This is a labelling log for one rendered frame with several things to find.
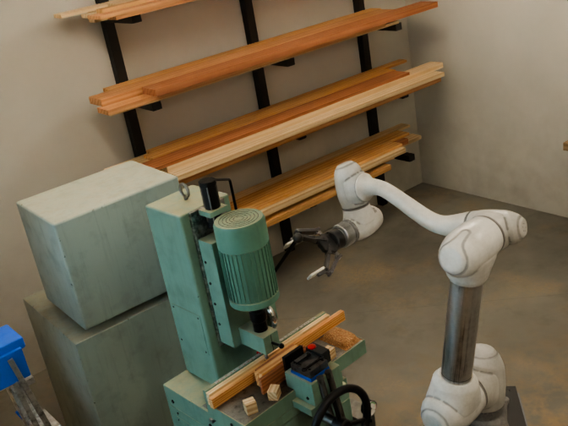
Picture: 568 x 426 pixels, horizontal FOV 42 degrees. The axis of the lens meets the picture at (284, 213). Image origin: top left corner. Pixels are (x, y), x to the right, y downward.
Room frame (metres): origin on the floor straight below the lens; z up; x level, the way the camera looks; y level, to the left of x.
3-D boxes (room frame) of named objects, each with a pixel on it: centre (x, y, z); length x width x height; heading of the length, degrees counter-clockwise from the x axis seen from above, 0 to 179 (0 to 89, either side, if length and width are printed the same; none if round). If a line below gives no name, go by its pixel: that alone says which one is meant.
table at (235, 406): (2.22, 0.05, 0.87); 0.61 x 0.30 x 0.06; 129
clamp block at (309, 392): (2.15, 0.00, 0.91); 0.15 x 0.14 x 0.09; 129
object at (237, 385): (2.32, 0.10, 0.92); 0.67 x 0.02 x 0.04; 129
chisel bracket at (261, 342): (2.29, 0.16, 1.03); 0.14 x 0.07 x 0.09; 39
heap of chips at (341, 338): (2.39, -0.13, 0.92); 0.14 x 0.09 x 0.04; 39
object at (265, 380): (2.21, 0.09, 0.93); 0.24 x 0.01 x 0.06; 129
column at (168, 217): (2.50, 0.34, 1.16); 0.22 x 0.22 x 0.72; 39
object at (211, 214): (2.39, 0.24, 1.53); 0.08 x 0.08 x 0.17; 39
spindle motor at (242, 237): (2.28, 0.15, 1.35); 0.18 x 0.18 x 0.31
